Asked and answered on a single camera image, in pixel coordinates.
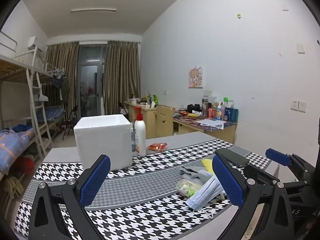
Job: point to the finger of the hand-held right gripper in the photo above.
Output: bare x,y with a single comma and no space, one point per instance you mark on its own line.
277,156
260,176

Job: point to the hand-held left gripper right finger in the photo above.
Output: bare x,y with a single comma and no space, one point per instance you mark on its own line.
227,182

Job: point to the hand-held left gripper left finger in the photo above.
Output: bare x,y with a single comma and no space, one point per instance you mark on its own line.
95,180

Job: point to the blue face mask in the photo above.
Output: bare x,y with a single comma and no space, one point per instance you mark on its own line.
205,192

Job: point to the grey sock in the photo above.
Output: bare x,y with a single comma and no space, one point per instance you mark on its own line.
193,173

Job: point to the green snack packet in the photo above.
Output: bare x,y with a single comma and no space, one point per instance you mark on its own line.
188,187

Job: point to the white foam box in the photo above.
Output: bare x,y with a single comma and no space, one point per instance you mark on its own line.
102,140

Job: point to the yellow cloth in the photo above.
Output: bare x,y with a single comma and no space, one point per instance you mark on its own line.
207,165

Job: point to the black smartphone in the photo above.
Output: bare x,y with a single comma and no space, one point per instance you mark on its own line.
232,156

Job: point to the houndstooth tablecloth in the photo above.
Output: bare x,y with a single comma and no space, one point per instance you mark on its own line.
140,187

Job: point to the small clear sanitizer bottle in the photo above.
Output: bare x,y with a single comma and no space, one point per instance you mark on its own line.
133,140

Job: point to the white printed papers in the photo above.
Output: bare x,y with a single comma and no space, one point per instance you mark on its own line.
211,123

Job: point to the white lotion bottle red pump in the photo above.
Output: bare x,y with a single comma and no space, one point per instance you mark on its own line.
140,137

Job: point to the black folding chair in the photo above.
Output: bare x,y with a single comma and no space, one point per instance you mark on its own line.
70,122

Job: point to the wooden desk with patterned cover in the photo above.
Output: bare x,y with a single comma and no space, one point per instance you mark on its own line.
190,127

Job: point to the red cloth bundle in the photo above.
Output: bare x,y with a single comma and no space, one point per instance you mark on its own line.
26,166

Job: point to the red snack packet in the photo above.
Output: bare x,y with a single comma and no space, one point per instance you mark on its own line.
157,147

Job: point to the group of toiletry bottles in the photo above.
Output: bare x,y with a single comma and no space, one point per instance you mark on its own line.
222,111

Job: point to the plain wooden desk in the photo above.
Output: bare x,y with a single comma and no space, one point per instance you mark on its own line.
147,122

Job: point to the black bag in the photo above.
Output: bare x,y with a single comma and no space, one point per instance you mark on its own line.
194,108

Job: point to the wooden chair with smiley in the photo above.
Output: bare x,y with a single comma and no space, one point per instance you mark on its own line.
163,122

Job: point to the blue quilt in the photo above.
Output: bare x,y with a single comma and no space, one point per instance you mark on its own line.
12,145

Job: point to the glass balcony door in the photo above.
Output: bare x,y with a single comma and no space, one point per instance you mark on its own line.
90,80

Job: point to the green bottle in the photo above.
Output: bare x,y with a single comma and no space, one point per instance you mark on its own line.
155,99

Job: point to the dark hanging clothes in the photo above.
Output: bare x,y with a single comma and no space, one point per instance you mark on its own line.
60,85

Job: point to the brown curtain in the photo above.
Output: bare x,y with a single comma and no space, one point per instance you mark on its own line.
122,75
67,75

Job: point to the white metal bunk bed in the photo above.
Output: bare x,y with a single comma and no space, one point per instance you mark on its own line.
32,85

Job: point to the white air conditioner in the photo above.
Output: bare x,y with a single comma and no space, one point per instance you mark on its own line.
33,43

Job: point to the ceiling tube light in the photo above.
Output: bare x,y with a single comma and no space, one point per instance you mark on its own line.
93,10

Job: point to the white wall socket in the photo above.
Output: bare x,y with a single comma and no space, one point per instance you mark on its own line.
302,107
294,105

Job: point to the cartoon wall poster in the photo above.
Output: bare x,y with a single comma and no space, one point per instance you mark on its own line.
195,77

